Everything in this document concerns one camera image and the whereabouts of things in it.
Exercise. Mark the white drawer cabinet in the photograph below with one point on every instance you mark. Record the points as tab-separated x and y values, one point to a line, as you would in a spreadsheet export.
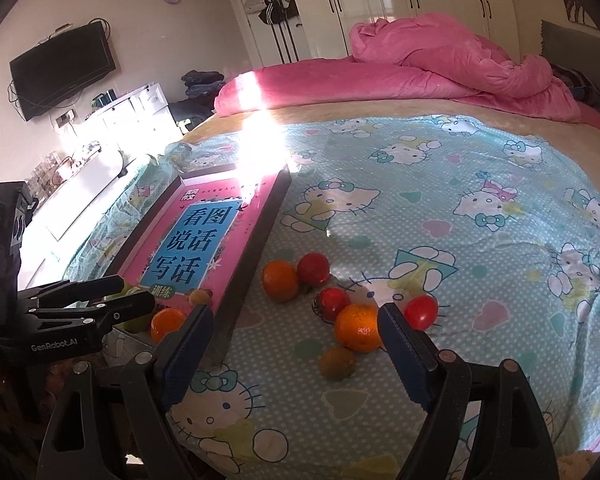
135	115

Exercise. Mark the dark wooden tray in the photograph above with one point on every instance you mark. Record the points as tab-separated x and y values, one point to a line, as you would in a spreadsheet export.
265	210

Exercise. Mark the pink quilt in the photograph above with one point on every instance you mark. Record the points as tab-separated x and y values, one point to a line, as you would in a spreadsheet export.
430	75

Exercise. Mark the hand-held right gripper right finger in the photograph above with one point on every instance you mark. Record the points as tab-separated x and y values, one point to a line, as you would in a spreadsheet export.
405	360

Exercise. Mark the red tomato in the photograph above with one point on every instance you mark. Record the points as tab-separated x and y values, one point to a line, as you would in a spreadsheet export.
334	302
421	311
313	267

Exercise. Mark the small orange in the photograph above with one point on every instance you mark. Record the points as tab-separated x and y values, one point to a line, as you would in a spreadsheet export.
280	280

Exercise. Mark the pink book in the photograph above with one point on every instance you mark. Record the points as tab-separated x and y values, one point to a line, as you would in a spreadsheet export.
205	240

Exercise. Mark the dark striped pillow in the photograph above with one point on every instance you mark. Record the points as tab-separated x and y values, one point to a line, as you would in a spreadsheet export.
580	85

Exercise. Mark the clear plastic organizer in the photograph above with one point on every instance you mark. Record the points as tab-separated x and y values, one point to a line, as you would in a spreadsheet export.
52	167

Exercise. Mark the white low bench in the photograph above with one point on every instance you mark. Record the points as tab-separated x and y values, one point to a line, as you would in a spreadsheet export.
75	200

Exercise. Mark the brown kiwi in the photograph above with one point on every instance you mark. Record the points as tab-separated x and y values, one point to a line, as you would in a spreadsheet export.
337	362
199	297

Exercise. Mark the tree wall picture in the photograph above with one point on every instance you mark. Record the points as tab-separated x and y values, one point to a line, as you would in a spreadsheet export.
575	7

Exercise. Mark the black wall television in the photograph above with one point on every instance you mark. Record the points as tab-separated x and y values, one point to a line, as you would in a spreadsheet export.
60	70

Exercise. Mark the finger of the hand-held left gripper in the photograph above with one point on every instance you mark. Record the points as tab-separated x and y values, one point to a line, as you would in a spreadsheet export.
125	307
80	290

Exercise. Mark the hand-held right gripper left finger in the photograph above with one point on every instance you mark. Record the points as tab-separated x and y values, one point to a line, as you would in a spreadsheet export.
185	360

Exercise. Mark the hanging bags on door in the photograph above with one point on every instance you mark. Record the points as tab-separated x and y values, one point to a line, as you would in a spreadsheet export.
275	7

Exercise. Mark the pile of dark clothes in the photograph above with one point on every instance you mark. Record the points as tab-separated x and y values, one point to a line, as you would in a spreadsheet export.
202	82

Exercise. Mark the wall socket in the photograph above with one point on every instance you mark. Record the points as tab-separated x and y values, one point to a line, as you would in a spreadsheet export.
66	118

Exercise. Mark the grey headboard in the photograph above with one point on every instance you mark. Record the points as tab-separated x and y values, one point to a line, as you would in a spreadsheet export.
570	45

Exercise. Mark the white door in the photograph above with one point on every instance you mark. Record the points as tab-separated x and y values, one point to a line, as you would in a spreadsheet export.
250	45

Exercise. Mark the cartoon cat printed blanket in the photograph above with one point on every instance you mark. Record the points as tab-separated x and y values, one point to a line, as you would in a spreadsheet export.
430	185

